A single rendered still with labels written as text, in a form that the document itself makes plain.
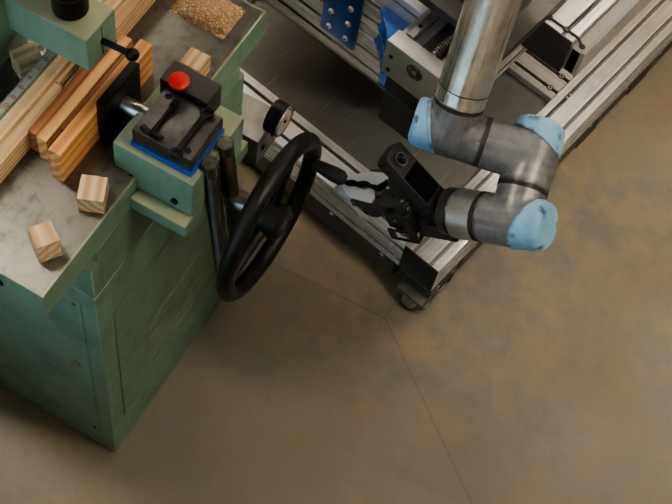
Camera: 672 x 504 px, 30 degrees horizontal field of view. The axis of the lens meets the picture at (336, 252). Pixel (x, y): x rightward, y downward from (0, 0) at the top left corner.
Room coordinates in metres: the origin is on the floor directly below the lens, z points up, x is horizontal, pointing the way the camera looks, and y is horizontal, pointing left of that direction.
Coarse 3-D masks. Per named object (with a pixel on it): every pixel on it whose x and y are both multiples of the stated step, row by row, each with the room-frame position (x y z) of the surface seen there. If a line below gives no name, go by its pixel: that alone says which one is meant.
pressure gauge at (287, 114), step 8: (272, 104) 1.23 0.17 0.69; (280, 104) 1.23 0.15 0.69; (288, 104) 1.24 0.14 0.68; (272, 112) 1.21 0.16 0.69; (280, 112) 1.22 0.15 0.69; (288, 112) 1.23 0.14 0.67; (264, 120) 1.21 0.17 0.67; (272, 120) 1.20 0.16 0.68; (280, 120) 1.20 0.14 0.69; (288, 120) 1.24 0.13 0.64; (264, 128) 1.20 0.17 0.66; (272, 128) 1.20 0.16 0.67; (280, 128) 1.21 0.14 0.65
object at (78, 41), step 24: (24, 0) 1.04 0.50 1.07; (48, 0) 1.05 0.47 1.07; (96, 0) 1.07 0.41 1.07; (24, 24) 1.03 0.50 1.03; (48, 24) 1.01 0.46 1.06; (72, 24) 1.02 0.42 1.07; (96, 24) 1.03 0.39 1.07; (48, 48) 1.01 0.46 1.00; (72, 48) 1.00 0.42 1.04; (96, 48) 1.01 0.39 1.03
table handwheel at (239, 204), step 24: (288, 144) 0.99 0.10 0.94; (312, 144) 1.02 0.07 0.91; (288, 168) 0.95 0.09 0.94; (240, 192) 0.96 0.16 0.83; (264, 192) 0.90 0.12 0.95; (240, 216) 0.86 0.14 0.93; (264, 216) 0.93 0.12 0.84; (288, 216) 0.94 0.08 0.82; (240, 240) 0.84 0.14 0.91; (240, 264) 0.85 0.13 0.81; (264, 264) 0.92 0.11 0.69; (216, 288) 0.81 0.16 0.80; (240, 288) 0.85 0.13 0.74
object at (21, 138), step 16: (128, 0) 1.18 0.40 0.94; (144, 0) 1.19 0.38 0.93; (128, 16) 1.15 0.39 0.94; (128, 32) 1.15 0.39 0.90; (32, 112) 0.94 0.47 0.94; (16, 128) 0.91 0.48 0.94; (16, 144) 0.89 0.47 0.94; (0, 160) 0.86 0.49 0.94; (16, 160) 0.88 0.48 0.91; (0, 176) 0.84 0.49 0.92
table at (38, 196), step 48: (240, 0) 1.26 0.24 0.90; (240, 48) 1.18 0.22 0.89; (144, 96) 1.04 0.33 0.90; (96, 144) 0.94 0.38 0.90; (0, 192) 0.83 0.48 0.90; (48, 192) 0.84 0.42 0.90; (144, 192) 0.90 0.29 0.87; (0, 240) 0.75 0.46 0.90; (96, 240) 0.80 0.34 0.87; (0, 288) 0.71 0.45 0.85; (48, 288) 0.70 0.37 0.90
